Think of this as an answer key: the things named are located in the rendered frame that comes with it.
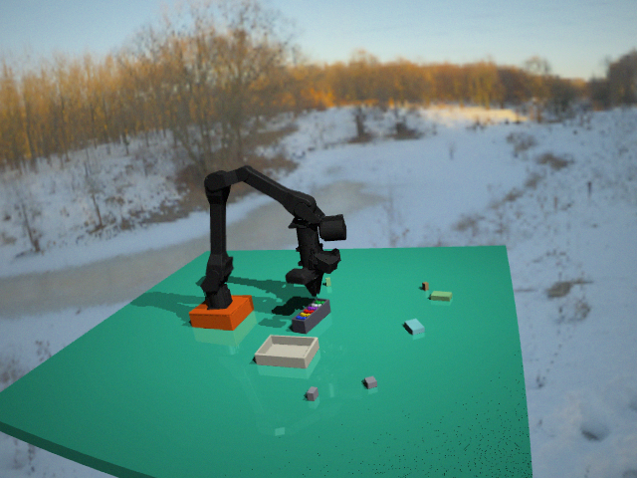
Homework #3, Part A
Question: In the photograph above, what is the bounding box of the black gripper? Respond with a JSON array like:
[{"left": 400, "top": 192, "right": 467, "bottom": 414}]
[{"left": 285, "top": 241, "right": 324, "bottom": 297}]

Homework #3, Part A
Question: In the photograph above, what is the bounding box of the light blue rectangular block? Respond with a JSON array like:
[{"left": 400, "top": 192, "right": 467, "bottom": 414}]
[{"left": 404, "top": 319, "right": 425, "bottom": 335}]

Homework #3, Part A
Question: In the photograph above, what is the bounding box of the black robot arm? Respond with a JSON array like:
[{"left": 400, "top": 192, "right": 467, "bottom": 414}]
[{"left": 200, "top": 165, "right": 346, "bottom": 310}]

